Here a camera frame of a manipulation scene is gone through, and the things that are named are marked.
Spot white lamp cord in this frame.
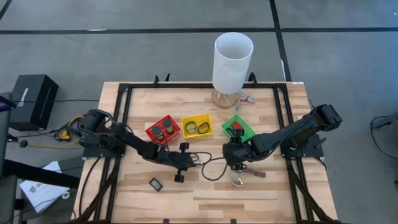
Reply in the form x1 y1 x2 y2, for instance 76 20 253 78
231 91 257 112

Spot green wristband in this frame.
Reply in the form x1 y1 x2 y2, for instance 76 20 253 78
184 120 198 135

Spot green plastic basket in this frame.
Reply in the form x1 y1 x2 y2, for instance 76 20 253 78
221 114 257 144

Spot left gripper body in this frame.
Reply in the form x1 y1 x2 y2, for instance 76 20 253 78
154 148 200 171

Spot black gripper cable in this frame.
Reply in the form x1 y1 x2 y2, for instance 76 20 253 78
190 151 230 182

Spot yellow cable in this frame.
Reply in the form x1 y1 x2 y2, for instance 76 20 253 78
54 114 85 149

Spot white shade table lamp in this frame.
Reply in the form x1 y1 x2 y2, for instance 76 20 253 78
211 32 254 110

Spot black screen device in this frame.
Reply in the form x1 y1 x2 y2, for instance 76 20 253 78
148 177 164 192

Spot white paper sheets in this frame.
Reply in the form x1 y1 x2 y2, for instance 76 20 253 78
19 160 71 214

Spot black floor cable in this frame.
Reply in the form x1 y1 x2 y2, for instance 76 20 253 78
369 111 398 161

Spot dark side table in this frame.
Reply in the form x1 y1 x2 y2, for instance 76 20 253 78
0 91 81 224

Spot yellow plastic basket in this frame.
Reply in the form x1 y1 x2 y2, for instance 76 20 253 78
180 113 215 139

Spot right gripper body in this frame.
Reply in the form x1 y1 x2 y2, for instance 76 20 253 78
222 136 262 171

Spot black cardboard box white print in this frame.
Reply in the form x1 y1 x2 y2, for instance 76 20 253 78
8 73 60 131

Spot brown strap wristwatch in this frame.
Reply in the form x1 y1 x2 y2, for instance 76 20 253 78
229 167 267 188

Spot red plastic basket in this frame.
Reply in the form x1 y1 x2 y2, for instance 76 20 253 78
145 114 182 146

